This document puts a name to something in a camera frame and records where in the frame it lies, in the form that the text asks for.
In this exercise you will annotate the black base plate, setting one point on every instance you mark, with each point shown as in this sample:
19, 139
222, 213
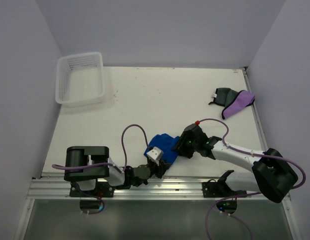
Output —
216, 189
102, 190

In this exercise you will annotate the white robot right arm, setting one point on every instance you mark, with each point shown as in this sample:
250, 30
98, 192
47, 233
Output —
266, 172

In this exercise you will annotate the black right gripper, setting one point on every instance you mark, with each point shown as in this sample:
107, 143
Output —
181, 146

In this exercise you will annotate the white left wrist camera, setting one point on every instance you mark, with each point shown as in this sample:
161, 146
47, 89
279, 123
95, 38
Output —
155, 154

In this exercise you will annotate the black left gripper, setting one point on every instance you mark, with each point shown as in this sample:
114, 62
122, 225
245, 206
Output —
161, 169

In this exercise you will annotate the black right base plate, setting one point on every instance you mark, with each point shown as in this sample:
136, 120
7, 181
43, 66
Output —
216, 189

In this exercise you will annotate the purple towel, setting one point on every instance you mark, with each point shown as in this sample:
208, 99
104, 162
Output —
242, 100

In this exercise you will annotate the aluminium mounting rail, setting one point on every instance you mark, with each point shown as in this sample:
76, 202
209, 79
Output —
168, 188

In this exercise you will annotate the blue towel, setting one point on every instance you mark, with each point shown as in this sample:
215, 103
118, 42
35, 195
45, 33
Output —
165, 143

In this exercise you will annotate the grey towel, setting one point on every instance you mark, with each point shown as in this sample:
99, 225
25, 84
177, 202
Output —
223, 96

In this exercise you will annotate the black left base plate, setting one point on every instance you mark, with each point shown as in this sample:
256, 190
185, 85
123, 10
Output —
102, 190

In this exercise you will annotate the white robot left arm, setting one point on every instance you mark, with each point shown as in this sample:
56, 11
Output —
86, 164

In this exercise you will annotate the white plastic basket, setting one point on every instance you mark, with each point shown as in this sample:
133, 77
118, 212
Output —
80, 80

